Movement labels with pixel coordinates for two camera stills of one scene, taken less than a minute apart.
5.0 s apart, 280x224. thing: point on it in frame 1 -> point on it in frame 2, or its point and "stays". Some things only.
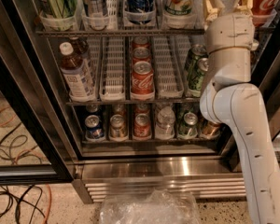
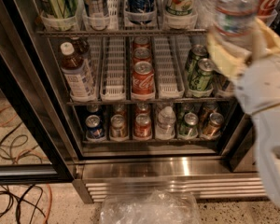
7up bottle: x=179 y=1 stays
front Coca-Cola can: x=142 y=80 stays
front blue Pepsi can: x=93 y=130 stays
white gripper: x=230 y=32 -> x=266 y=86
